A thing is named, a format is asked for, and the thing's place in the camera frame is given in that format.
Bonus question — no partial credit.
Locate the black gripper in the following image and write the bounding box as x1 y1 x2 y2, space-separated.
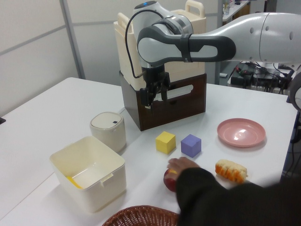
140 65 170 110

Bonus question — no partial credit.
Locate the purple cube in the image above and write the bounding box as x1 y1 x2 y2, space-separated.
180 134 202 158

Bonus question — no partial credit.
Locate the red toy apple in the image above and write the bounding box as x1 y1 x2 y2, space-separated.
163 169 178 193

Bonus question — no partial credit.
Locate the forearm in black sleeve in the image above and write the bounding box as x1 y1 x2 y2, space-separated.
175 166 301 226

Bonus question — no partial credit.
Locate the yellow cube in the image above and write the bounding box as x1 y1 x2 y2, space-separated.
155 131 177 155

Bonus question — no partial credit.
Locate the pink plate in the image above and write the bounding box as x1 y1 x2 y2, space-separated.
216 118 267 148

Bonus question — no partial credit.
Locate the person's hand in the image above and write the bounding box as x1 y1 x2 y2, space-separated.
167 156 201 176

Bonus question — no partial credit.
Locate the dark brown wooden crate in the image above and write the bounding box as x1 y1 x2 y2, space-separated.
119 70 207 132

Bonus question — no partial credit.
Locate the small cream lidded bin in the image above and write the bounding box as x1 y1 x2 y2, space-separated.
89 111 127 153

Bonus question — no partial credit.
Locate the black electronics box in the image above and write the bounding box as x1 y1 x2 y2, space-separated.
230 63 257 88

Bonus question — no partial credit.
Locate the toy bread roll orange stripe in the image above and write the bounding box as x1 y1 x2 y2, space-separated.
215 159 249 184

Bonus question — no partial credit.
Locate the open cream plastic box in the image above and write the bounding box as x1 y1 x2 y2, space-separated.
49 136 127 214

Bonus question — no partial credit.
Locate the background shelf unit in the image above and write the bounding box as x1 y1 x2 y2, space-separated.
222 0 251 22

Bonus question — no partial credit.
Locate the brown wicker basket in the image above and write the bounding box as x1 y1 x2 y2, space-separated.
101 205 181 226

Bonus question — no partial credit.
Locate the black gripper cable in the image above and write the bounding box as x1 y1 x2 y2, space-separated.
125 9 165 79

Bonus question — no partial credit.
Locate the tangled black cable bundle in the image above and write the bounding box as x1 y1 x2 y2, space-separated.
253 61 296 94

